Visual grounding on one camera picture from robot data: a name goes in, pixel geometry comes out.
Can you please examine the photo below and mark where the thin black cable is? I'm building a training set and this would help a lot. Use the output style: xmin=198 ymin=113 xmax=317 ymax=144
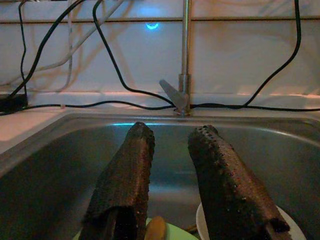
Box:
xmin=18 ymin=0 xmax=28 ymax=96

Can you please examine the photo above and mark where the white cable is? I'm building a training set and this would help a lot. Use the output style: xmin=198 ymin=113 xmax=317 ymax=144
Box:
xmin=0 ymin=0 xmax=126 ymax=87
xmin=63 ymin=0 xmax=75 ymax=87

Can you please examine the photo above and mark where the green plate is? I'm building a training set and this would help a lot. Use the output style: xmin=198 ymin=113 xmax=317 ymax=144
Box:
xmin=72 ymin=217 xmax=201 ymax=240

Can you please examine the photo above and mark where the white plate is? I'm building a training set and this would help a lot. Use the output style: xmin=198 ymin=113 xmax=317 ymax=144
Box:
xmin=195 ymin=202 xmax=307 ymax=240

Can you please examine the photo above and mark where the black power adapter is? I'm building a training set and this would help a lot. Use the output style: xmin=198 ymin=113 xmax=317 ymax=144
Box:
xmin=0 ymin=93 xmax=29 ymax=113

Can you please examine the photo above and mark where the stainless steel sink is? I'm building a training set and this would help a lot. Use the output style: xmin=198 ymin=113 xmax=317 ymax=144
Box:
xmin=0 ymin=111 xmax=320 ymax=240

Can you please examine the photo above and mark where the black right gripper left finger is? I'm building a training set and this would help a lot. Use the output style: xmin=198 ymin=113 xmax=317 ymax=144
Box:
xmin=81 ymin=121 xmax=156 ymax=240

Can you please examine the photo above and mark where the steel sink faucet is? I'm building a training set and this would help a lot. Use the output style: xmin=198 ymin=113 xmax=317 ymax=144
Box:
xmin=158 ymin=0 xmax=193 ymax=117

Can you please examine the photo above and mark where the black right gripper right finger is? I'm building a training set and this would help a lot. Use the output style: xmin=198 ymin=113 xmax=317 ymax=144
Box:
xmin=187 ymin=124 xmax=291 ymax=240

